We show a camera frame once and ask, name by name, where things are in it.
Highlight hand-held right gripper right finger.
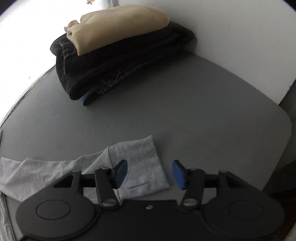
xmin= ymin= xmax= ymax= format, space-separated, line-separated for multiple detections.
xmin=171 ymin=159 xmax=242 ymax=209

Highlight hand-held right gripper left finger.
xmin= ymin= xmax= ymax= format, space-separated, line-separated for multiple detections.
xmin=53 ymin=159 xmax=128 ymax=208

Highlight grey zip hoodie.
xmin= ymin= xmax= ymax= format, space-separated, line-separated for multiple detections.
xmin=0 ymin=134 xmax=171 ymax=241

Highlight stack of folded clothes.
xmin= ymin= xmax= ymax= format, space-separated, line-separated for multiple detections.
xmin=50 ymin=21 xmax=195 ymax=100

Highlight folded blue jeans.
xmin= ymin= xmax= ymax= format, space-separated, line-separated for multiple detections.
xmin=79 ymin=91 xmax=97 ymax=106

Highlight folded beige garment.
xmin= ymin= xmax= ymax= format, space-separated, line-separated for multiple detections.
xmin=64 ymin=3 xmax=170 ymax=56

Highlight carrot printed white sheet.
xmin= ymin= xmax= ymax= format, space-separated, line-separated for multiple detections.
xmin=84 ymin=0 xmax=121 ymax=8

